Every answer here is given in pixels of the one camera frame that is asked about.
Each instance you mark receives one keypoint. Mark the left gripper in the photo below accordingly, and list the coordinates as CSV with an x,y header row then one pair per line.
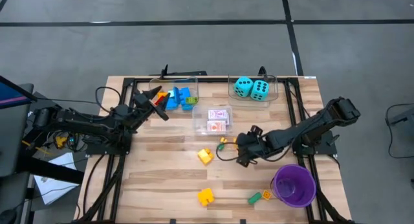
x,y
142,112

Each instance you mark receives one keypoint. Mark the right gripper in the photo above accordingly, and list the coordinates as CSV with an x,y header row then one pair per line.
x,y
252,146

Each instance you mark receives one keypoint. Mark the red toy brick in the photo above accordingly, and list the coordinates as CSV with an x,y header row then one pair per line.
x,y
159,101

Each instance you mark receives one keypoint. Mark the yellow toy block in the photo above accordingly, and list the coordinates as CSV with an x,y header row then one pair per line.
x,y
204,195
161,95
205,156
235,143

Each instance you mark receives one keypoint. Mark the small blue toy block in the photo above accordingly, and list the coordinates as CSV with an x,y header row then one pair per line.
x,y
171,105

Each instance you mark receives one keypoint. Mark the small light teal block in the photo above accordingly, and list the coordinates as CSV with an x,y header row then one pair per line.
x,y
170,94

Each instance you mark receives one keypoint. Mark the long blue toy block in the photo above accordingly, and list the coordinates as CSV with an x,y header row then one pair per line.
x,y
176,94

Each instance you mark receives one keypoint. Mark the blue comb-shaped toy block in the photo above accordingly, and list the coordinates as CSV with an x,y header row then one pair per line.
x,y
185,93

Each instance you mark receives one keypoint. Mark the lime green toy block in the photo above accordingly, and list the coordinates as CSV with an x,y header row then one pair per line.
x,y
191,100

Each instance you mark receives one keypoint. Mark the teal foam die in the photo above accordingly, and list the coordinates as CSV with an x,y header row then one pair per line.
x,y
260,90
243,87

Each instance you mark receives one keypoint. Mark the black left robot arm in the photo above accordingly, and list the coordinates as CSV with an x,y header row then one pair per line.
x,y
81,122

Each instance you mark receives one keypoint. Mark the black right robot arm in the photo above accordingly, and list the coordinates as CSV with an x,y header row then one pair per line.
x,y
307,126

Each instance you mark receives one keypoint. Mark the large clear plastic bin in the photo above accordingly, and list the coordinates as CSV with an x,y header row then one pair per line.
x,y
239,102
181,83

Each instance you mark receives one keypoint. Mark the tiny green brick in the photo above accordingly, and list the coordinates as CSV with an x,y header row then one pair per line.
x,y
221,147

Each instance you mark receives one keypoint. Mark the small clear plastic bin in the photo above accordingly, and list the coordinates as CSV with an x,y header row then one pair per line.
x,y
199,123

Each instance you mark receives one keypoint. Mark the green toy brick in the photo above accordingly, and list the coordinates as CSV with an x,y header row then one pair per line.
x,y
255,198

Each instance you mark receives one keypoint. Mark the purple plastic bucket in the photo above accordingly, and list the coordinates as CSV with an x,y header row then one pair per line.
x,y
294,188

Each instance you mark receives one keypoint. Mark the black equipment case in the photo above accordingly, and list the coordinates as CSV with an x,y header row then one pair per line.
x,y
45,104

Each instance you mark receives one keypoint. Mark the black metal beam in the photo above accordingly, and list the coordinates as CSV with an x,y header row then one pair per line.
x,y
48,169

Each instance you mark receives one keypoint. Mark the white paper sheet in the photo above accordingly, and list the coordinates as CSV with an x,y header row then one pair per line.
x,y
55,191

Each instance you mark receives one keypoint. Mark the computer monitor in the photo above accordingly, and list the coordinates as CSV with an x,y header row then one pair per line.
x,y
13,94

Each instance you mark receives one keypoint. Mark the grey desk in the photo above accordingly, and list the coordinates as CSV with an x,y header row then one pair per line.
x,y
13,136

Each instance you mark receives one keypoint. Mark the black camera mount with bar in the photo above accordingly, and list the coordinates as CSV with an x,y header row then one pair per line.
x,y
187,73

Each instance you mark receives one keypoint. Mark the black metal table frame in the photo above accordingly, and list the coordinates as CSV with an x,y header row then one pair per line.
x,y
210,79

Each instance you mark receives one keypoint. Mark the small black mount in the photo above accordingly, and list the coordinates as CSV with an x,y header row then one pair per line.
x,y
262,70

